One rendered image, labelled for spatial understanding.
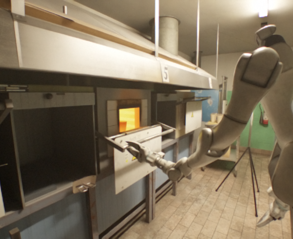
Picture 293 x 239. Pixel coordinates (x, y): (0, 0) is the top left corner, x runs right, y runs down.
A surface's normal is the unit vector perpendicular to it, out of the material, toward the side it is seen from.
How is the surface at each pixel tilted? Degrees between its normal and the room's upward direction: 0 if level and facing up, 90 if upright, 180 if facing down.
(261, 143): 90
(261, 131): 90
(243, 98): 99
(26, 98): 90
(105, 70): 80
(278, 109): 90
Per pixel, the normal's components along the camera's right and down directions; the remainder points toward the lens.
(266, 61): -0.33, -0.25
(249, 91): -0.56, 0.31
